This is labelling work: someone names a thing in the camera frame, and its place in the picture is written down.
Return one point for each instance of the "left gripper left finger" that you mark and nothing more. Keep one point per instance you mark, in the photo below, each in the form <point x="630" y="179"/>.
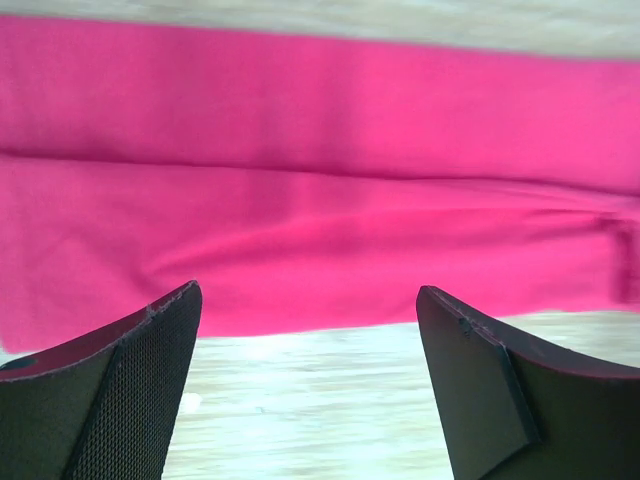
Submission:
<point x="103" y="405"/>

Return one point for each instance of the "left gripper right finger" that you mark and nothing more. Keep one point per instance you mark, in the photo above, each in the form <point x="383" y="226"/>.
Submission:
<point x="515" y="406"/>

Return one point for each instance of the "pink t shirt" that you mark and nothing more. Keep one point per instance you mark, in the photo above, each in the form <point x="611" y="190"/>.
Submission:
<point x="305" y="182"/>

